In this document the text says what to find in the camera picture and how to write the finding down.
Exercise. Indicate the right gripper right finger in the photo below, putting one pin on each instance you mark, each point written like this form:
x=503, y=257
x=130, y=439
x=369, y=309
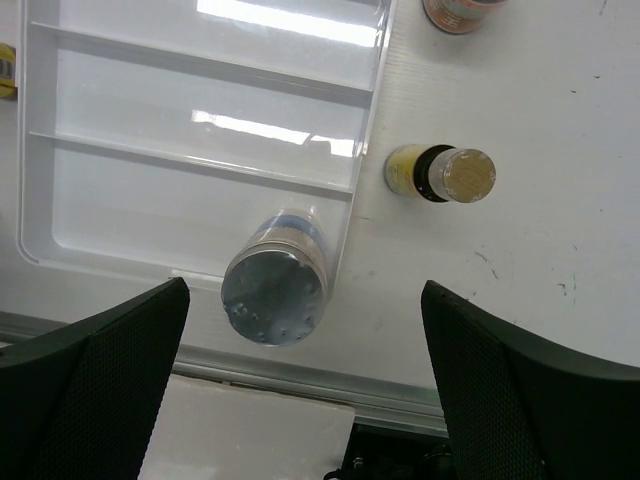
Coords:
x=519, y=406

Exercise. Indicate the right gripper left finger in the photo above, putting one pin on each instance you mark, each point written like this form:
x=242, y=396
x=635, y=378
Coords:
x=81, y=401

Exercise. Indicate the blue label shaker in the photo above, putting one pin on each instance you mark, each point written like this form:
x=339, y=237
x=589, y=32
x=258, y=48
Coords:
x=275, y=290

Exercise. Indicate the right yellow label bottle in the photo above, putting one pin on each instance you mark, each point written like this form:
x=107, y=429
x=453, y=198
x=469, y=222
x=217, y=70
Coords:
x=440, y=173

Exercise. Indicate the yellow label bottle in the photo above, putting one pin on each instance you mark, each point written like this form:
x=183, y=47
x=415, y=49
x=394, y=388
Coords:
x=440, y=173
x=8, y=82

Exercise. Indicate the white divided tray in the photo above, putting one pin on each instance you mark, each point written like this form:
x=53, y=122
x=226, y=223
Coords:
x=155, y=137

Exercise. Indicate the left yellow label bottle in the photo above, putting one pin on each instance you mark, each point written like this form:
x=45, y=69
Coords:
x=8, y=82

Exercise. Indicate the right orange spice jar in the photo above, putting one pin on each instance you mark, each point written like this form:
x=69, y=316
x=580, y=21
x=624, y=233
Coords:
x=460, y=16

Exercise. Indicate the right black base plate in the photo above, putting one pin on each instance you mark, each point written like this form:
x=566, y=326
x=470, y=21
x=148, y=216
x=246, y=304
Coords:
x=382, y=453

